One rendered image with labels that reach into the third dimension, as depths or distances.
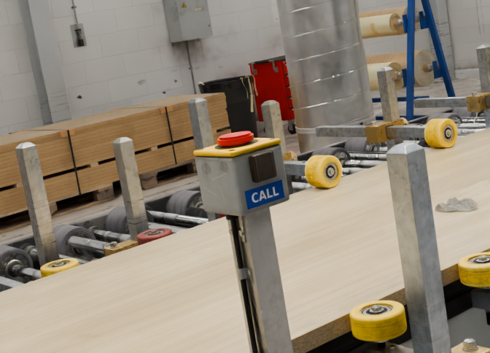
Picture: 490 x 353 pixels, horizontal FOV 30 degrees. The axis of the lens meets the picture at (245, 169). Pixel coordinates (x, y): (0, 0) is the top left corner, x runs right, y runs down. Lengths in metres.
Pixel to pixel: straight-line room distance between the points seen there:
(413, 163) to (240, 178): 0.29
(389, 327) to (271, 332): 0.34
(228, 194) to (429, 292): 0.35
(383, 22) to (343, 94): 3.20
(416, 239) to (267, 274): 0.25
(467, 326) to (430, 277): 0.44
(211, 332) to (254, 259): 0.41
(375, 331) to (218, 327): 0.24
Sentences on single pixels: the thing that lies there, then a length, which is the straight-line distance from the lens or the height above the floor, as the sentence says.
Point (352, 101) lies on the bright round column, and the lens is 5.38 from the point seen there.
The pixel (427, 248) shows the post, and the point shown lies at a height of 1.03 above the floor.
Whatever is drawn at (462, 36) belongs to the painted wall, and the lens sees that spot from 12.46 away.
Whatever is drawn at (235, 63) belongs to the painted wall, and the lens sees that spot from 10.13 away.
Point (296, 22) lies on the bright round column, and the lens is 5.36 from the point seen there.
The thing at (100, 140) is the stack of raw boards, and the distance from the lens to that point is 7.64.
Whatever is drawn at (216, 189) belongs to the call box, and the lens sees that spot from 0.98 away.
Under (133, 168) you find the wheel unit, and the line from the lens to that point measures 2.17.
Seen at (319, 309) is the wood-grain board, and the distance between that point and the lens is 1.41.
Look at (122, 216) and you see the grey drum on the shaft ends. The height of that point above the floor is 0.84.
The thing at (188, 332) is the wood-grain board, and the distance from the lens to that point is 1.41.
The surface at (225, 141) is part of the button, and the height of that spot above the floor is 1.23.
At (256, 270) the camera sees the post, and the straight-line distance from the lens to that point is 1.00.
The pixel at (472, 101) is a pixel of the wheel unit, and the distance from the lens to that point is 3.04.
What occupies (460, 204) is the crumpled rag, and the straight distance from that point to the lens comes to 1.88.
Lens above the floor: 1.36
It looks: 10 degrees down
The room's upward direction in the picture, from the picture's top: 10 degrees counter-clockwise
